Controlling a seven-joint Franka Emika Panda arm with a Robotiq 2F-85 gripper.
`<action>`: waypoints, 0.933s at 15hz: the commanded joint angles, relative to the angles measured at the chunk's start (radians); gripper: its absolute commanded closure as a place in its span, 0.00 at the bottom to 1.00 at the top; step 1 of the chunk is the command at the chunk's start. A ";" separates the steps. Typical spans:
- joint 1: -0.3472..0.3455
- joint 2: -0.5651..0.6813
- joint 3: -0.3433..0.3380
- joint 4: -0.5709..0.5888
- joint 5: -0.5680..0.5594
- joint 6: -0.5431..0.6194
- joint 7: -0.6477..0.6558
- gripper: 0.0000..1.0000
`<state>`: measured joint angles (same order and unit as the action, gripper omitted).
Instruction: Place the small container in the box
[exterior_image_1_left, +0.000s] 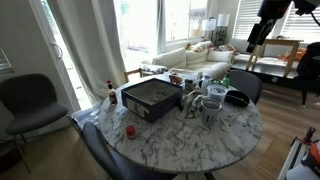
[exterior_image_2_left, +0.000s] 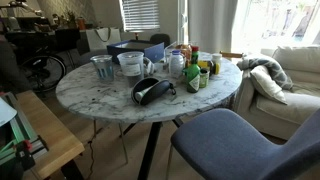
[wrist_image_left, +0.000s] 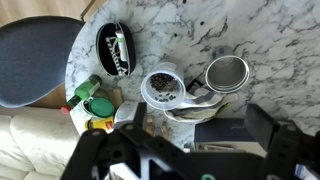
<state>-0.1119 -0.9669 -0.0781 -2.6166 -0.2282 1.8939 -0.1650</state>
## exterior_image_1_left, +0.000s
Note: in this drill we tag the white window blind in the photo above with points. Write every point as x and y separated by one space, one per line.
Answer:
303 28
248 18

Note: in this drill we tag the round marble table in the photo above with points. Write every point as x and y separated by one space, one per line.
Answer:
180 143

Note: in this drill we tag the white plastic bottle blue cap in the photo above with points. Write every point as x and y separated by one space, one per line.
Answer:
206 84

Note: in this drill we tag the grey patterned pillow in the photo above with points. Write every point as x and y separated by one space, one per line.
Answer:
153 69

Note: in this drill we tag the wooden chair back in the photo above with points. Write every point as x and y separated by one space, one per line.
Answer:
132 72

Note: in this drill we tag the green bottle red cap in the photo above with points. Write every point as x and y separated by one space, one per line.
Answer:
226 81

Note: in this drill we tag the clear plastic storage bin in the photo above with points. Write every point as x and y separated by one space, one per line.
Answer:
87 115

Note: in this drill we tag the clear glass jar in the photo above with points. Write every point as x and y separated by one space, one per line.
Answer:
210 113

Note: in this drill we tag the blue upholstered chair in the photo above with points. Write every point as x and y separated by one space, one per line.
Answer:
246 83
106 156

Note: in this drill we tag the window daybed bench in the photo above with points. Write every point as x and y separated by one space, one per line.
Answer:
270 65

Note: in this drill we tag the dark blue cardboard box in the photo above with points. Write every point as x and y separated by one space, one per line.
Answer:
151 100

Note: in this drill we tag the clear plastic deli container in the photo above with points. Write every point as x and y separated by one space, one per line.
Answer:
217 94

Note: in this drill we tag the light wooden side table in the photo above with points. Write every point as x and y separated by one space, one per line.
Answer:
283 42

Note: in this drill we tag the small dark jar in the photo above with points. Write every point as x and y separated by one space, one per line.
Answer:
189 85

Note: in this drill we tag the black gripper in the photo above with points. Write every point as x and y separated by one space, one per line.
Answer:
260 31

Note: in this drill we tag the dark grey shell chair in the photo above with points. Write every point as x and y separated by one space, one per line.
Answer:
28 100

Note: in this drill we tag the Franka robot arm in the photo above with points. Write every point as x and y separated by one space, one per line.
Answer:
276 7

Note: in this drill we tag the white shade lamp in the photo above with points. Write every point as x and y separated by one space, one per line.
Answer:
223 20
209 25

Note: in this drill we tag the floral throw pillow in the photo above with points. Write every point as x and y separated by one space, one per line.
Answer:
201 46

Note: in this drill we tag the beige curtain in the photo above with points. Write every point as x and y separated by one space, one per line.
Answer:
90 43

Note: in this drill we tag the cream sofa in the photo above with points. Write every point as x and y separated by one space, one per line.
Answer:
200 63

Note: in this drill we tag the black glasses case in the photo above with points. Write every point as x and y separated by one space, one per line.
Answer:
237 99

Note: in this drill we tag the crumpled white grey cloth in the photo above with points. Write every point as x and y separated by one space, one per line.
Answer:
191 105

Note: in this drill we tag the red black clamp tool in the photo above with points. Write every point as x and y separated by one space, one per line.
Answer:
308 135

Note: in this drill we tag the hot sauce bottle red cap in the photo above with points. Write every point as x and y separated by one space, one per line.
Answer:
112 95

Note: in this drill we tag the orange snack bag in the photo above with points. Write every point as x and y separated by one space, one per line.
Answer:
175 79

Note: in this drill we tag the orange cushion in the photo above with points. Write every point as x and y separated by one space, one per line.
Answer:
295 55

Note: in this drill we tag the small red container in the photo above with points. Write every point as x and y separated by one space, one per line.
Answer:
130 132

